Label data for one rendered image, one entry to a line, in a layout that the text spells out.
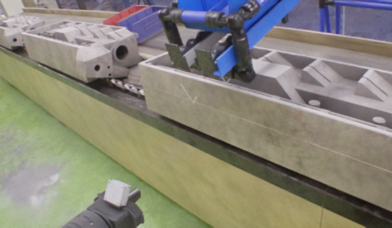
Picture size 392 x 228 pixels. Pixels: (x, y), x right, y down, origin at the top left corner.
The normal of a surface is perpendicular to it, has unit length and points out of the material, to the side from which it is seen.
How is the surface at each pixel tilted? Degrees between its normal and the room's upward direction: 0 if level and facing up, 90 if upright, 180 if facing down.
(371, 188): 80
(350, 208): 90
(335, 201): 90
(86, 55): 38
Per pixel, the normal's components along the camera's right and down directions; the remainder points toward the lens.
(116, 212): 0.02, -0.93
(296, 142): -0.68, 0.42
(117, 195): -0.40, -0.18
